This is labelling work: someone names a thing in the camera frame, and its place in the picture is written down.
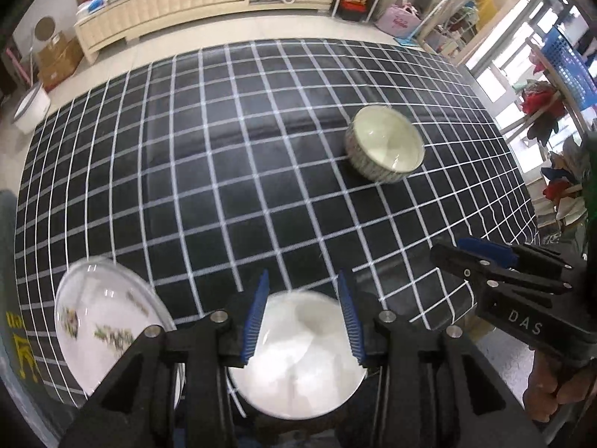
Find large white bowl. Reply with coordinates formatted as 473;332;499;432
229;291;366;421

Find patterned bowl cream inside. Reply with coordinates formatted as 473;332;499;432
344;105;425;183

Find white plate cartoon print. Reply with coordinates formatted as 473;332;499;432
54;257;176;396

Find person's right hand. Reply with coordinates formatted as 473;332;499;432
523;351;596;424

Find black white checkered tablecloth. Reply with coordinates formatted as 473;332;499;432
15;40;537;407

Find blue plastic basket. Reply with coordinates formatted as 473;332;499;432
541;27;597;110

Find grey cushion yellow print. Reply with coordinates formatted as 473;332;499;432
1;189;59;447

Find pink bag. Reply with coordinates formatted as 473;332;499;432
375;0;421;38

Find white bucket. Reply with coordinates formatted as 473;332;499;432
11;83;51;134

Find cardboard boxes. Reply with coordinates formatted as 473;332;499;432
37;31;84;91

